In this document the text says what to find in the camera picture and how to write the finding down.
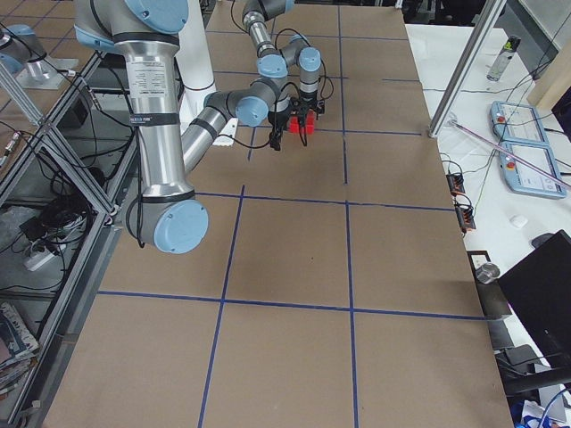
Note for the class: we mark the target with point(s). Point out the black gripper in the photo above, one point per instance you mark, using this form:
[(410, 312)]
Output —
[(307, 104), (276, 119)]

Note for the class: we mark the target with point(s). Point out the red cube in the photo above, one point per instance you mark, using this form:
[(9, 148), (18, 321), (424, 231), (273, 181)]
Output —
[(308, 124), (293, 125)]

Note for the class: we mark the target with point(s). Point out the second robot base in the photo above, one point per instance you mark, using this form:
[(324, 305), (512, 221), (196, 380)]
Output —
[(24, 57)]

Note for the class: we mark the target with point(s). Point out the upper teach pendant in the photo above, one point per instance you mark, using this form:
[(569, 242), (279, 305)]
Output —
[(517, 122)]

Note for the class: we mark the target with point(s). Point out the teach pendant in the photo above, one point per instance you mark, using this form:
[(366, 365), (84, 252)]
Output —
[(517, 122), (531, 169)]

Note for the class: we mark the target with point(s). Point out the clear spray bottle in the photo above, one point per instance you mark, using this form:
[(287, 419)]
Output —
[(503, 58)]

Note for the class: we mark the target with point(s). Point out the lower teach pendant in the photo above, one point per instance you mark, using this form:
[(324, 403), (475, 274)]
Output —
[(531, 169)]

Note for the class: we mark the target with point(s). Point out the metal cup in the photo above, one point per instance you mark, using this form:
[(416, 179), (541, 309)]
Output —
[(487, 273)]

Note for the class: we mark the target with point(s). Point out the white power strip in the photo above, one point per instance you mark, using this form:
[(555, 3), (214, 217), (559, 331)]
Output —
[(38, 259)]

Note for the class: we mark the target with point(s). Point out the black monitor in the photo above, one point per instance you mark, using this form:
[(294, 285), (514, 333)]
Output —
[(538, 290)]

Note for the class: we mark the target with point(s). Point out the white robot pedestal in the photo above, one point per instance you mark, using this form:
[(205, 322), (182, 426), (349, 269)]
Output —
[(194, 64)]

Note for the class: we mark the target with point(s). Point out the aluminium frame post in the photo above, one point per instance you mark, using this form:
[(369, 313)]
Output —
[(490, 14)]

